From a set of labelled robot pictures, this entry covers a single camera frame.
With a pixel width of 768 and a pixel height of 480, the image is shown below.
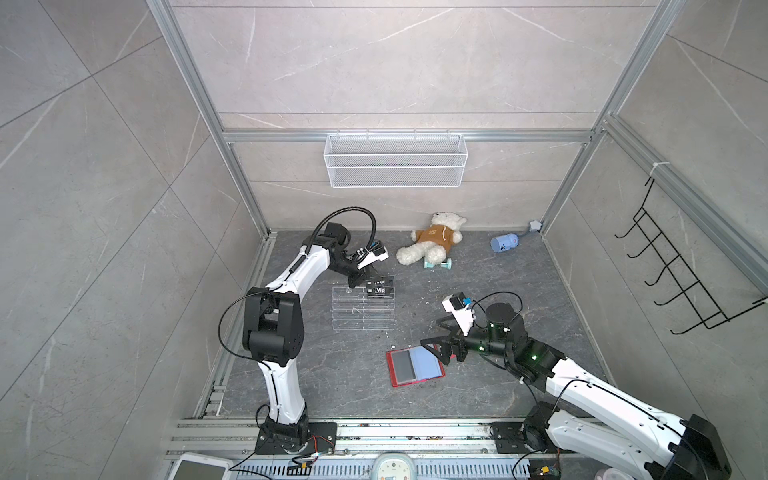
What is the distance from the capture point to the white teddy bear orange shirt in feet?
3.34

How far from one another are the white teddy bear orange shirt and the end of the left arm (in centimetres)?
27

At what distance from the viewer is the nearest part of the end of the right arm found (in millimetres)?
636

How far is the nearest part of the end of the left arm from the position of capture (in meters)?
0.80

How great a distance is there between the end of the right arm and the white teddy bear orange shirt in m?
0.37
